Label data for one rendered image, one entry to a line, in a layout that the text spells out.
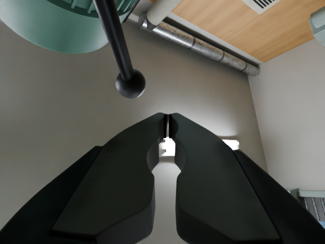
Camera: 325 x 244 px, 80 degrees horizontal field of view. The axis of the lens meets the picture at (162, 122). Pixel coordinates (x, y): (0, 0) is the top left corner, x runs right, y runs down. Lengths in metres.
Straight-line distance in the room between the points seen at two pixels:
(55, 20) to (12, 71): 1.38
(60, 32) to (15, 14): 0.05
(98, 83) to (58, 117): 0.43
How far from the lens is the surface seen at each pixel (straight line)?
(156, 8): 2.02
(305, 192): 3.18
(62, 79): 1.66
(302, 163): 3.21
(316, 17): 2.30
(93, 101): 1.65
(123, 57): 0.19
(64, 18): 0.26
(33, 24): 0.28
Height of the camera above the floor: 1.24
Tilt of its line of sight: 50 degrees up
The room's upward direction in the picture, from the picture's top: 113 degrees counter-clockwise
